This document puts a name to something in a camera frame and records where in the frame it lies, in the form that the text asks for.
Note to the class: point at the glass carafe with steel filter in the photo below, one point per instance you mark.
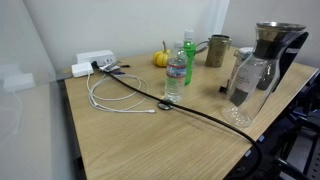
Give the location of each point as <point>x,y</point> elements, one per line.
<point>241,108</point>

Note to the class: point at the black thermos bottle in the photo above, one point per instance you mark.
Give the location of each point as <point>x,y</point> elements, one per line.
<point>279,58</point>

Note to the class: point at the small yellow pumpkin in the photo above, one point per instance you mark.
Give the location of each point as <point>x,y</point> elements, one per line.
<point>160,58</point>

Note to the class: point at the small silver lid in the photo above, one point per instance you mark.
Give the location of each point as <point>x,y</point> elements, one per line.
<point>164,106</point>

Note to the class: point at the white power strip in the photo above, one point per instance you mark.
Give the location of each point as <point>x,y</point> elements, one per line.
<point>102,57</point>

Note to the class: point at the green plastic bottle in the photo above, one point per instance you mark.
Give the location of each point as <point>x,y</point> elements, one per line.
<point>190,49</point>

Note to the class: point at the clear plastic water bottle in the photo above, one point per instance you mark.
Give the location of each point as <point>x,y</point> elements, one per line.
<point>176,72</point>

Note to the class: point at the gold metal canister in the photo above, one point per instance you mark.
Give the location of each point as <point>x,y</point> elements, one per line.
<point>217,47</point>

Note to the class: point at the white power adapter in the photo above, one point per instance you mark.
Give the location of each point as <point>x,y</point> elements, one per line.
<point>82,69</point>

